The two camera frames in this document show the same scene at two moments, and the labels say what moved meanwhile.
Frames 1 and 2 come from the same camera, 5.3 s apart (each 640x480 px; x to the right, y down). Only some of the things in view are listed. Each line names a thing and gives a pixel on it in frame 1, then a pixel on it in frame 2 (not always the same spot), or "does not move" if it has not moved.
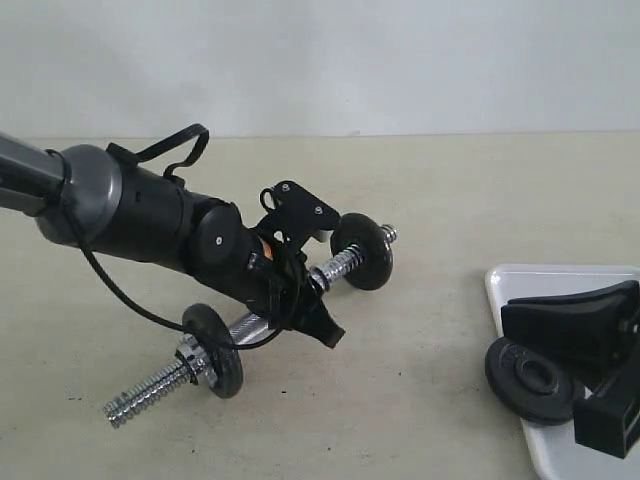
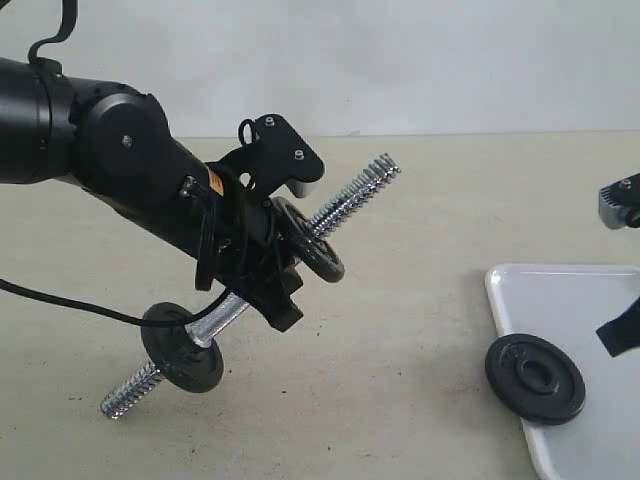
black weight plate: [204, 324] → [183, 363]
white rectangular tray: [555, 452] does not move
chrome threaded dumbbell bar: [191, 365] → [202, 330]
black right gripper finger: [593, 327] → [623, 332]
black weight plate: [536, 385] does not move
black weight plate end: [375, 267] → [305, 243]
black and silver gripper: [296, 213] → [275, 156]
